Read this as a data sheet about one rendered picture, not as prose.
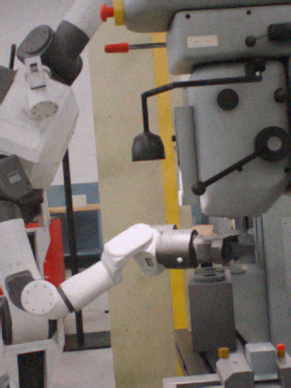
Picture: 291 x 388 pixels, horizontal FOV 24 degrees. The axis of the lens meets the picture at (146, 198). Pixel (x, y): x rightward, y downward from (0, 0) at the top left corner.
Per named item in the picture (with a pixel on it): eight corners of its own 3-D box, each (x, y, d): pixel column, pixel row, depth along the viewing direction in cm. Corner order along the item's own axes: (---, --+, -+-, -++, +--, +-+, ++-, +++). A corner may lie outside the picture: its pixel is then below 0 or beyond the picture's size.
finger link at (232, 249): (255, 256, 146) (227, 257, 148) (254, 242, 145) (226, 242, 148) (253, 258, 144) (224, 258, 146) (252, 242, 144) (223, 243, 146)
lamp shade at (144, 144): (127, 162, 149) (125, 133, 149) (158, 159, 152) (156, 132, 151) (139, 161, 142) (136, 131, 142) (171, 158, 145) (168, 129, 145)
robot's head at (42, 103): (28, 125, 160) (31, 101, 153) (21, 90, 165) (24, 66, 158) (55, 123, 163) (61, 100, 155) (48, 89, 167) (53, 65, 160)
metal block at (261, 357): (251, 381, 137) (249, 352, 136) (247, 371, 143) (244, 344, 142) (277, 378, 137) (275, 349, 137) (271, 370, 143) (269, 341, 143)
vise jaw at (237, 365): (224, 392, 134) (223, 372, 133) (216, 372, 146) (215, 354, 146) (255, 390, 134) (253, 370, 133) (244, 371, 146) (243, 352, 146)
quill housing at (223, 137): (206, 222, 138) (194, 61, 136) (193, 214, 158) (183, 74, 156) (300, 214, 139) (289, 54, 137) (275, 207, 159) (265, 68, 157)
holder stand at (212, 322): (192, 352, 188) (187, 280, 187) (194, 332, 210) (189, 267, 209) (236, 350, 187) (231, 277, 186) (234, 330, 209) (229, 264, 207)
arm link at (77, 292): (116, 286, 151) (40, 334, 148) (114, 287, 161) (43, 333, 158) (90, 245, 152) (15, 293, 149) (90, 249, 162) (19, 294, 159)
